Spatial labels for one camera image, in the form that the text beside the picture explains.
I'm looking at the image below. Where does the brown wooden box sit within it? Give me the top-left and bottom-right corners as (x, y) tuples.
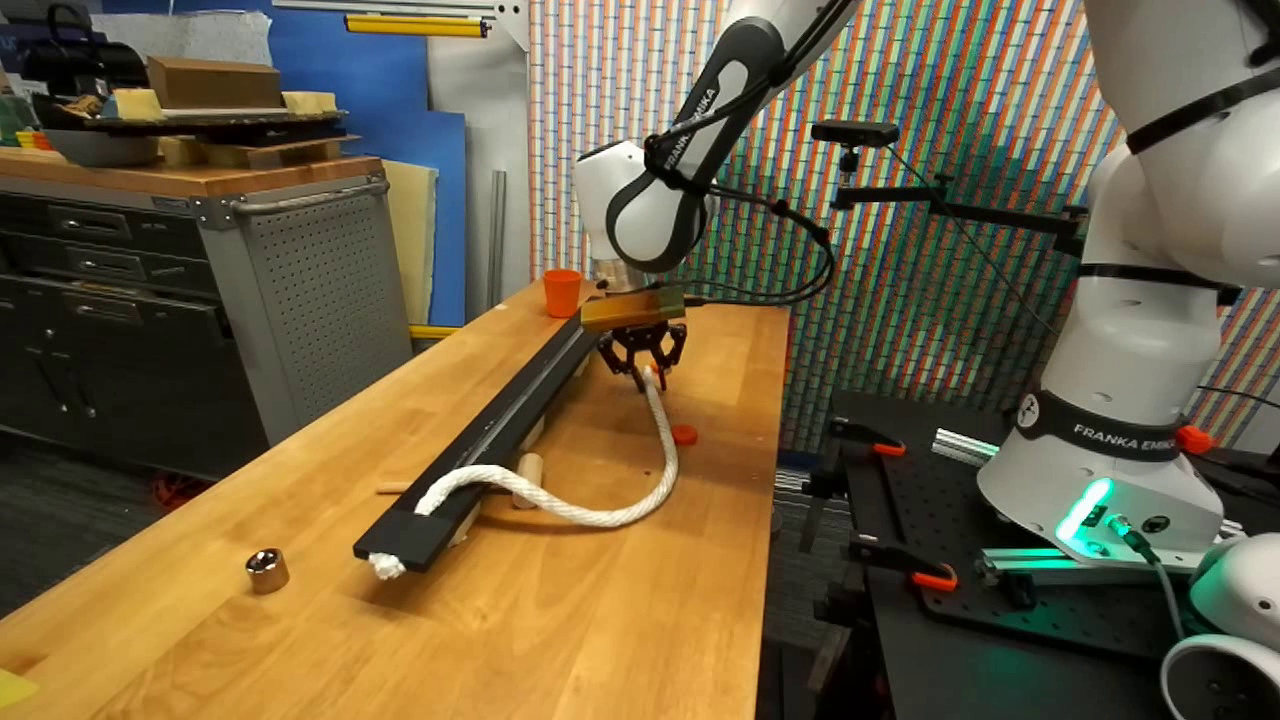
(143, 53), (293, 117)

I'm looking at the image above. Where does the long black rail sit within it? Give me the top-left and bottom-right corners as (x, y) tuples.
(347, 318), (612, 582)

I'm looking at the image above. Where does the yellow bar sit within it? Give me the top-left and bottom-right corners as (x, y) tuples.
(341, 9), (494, 44)

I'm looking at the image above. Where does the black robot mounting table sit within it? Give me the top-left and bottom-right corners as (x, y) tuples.
(796, 390), (1280, 720)

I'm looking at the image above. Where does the grey perforated tool cabinet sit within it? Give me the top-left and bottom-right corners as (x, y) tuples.
(0, 154), (419, 484)

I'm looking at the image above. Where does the orange handled black clamp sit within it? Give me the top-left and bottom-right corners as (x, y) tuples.
(850, 533), (966, 600)
(821, 415), (912, 468)

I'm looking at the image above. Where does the multicolour patterned backdrop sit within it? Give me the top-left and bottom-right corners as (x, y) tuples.
(523, 0), (1280, 462)

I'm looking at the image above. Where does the black cable bundle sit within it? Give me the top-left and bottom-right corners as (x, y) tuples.
(14, 0), (152, 100)

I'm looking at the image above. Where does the blue board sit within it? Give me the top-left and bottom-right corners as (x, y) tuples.
(261, 0), (474, 331)

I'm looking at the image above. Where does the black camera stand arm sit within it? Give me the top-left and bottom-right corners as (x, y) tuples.
(829, 141), (1092, 260)

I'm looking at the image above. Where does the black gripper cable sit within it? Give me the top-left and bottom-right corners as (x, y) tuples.
(638, 129), (843, 314)

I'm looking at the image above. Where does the white rounded device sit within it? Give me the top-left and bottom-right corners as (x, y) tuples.
(1156, 533), (1280, 720)

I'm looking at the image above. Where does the aluminium extrusion bar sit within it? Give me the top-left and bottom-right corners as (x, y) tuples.
(930, 425), (1010, 474)

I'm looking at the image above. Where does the black flat tray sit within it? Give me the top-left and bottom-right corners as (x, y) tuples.
(36, 110), (362, 171)

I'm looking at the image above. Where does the white rope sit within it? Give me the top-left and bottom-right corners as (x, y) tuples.
(411, 357), (685, 536)

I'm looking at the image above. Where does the gripper block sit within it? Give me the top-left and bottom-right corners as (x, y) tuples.
(578, 284), (691, 397)

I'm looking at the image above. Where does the cream foam board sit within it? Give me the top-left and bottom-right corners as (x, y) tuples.
(382, 155), (446, 331)

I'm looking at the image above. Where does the black camera on stand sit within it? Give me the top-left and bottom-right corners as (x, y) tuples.
(810, 117), (906, 154)

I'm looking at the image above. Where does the orange plastic cup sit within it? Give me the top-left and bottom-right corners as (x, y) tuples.
(540, 266), (589, 325)

